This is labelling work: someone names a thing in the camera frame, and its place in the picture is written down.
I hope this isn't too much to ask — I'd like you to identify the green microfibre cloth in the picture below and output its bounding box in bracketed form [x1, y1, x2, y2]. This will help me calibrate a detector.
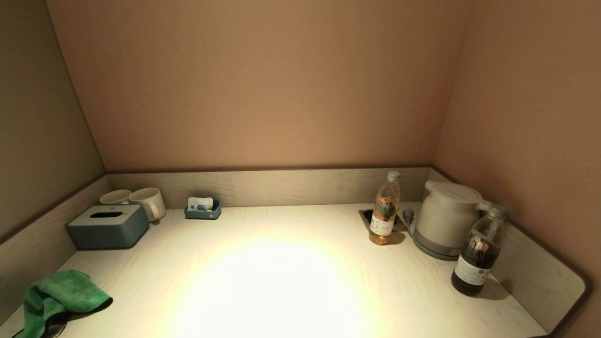
[13, 269, 114, 338]

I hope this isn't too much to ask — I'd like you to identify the black recessed power socket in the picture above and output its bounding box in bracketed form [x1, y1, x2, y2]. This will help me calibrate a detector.
[359, 209, 408, 232]

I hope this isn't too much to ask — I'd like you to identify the light tea plastic bottle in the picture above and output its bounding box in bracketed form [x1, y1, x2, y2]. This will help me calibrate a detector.
[369, 171, 401, 246]

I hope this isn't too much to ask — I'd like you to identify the small blue sachet tray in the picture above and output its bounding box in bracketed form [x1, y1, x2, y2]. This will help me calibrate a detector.
[184, 199, 222, 220]

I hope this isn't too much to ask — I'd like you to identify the white electric kettle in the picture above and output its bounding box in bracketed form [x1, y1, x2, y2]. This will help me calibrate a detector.
[415, 181, 493, 252]

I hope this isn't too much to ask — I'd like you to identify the white ceramic mug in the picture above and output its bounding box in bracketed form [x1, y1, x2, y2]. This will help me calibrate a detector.
[99, 189, 132, 206]
[128, 188, 166, 223]

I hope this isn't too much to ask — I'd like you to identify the grey kettle base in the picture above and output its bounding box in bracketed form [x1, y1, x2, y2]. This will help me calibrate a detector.
[408, 221, 463, 261]

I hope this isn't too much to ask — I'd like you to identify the grey-blue tissue box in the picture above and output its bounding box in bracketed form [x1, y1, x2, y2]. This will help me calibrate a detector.
[67, 205, 150, 250]

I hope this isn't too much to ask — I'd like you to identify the dark tea plastic bottle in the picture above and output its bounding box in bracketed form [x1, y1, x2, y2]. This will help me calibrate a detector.
[451, 204, 509, 297]

